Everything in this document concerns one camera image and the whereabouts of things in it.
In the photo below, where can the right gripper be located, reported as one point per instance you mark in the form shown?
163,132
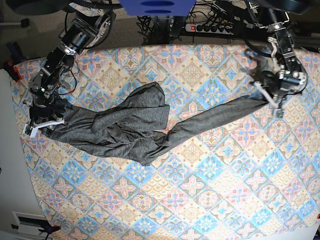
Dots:
43,115

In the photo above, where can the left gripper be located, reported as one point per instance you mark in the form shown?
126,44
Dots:
276,87

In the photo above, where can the grey t-shirt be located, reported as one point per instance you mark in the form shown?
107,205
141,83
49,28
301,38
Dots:
134,130

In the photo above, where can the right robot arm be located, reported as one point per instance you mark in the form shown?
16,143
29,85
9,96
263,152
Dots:
90,27

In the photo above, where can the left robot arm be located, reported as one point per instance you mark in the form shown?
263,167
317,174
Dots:
273,16

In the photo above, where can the red black clamp left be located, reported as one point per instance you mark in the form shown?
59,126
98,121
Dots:
12,71

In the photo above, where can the white power strip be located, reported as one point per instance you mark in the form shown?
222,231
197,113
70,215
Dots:
208,28

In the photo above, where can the patterned tablecloth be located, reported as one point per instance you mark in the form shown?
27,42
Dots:
255,177

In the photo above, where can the white floor vent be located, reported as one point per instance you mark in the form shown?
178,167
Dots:
30,219

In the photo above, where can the blue black clamp bottom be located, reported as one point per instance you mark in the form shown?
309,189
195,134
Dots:
47,228

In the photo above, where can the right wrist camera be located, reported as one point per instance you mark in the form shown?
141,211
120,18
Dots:
30,130

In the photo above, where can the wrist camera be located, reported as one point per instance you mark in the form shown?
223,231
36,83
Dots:
30,130
278,113

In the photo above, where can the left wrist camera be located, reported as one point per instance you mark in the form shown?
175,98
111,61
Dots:
278,113

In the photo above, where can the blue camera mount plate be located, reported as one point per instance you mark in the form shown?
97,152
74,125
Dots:
179,8

